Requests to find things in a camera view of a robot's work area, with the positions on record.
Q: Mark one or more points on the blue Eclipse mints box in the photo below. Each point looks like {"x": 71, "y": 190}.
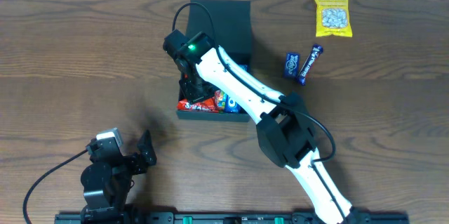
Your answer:
{"x": 291, "y": 65}

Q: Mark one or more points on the yellow nuts bag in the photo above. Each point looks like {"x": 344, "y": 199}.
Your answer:
{"x": 332, "y": 18}

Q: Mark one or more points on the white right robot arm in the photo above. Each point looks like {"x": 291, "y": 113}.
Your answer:
{"x": 285, "y": 130}

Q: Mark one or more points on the Haribo gummy worms bag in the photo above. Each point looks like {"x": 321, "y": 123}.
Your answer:
{"x": 220, "y": 100}

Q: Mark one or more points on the dark green open box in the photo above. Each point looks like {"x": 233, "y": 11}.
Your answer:
{"x": 231, "y": 20}

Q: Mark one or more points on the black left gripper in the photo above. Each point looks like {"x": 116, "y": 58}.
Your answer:
{"x": 132, "y": 161}

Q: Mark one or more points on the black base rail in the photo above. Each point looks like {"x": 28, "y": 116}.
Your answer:
{"x": 256, "y": 218}

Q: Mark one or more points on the Dairy Milk chocolate bar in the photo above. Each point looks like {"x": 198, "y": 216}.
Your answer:
{"x": 316, "y": 51}

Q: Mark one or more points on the blue Oreo cookie pack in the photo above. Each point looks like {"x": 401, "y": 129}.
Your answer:
{"x": 231, "y": 106}

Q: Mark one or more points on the red Hacks candy bag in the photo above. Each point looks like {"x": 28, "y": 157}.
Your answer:
{"x": 207, "y": 105}

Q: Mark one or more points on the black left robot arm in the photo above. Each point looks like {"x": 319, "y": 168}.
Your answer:
{"x": 108, "y": 180}

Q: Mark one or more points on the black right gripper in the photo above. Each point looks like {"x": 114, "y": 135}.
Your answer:
{"x": 193, "y": 88}

